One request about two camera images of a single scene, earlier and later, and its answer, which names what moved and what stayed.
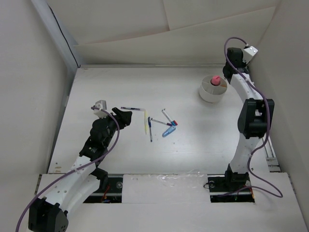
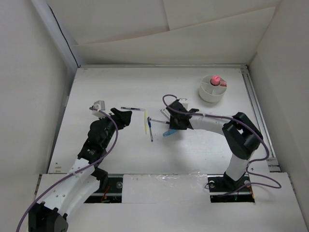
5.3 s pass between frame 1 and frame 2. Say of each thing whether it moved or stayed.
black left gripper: stayed
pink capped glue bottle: stayed
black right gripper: moved
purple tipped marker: stayed
